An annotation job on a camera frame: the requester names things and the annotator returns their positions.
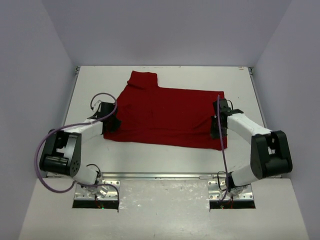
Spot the red t-shirt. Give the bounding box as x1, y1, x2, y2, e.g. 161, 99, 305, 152
103, 71, 224, 150

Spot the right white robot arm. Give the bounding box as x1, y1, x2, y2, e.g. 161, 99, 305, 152
210, 97, 293, 192

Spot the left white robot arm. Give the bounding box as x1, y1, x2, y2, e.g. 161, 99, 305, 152
37, 102, 121, 187

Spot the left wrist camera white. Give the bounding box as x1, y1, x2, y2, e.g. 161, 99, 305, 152
90, 100, 102, 113

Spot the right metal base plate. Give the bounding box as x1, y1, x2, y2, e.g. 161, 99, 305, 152
207, 180, 254, 202

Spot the metal base plate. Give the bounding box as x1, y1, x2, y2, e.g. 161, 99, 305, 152
207, 180, 254, 202
73, 179, 120, 201

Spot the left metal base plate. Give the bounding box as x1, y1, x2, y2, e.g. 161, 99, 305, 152
73, 179, 120, 201

